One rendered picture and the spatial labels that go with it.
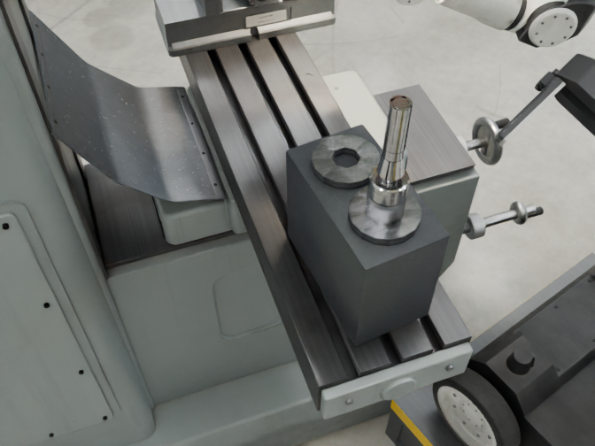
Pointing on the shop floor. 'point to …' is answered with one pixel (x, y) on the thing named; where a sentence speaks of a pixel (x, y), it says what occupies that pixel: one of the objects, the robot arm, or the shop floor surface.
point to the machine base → (251, 413)
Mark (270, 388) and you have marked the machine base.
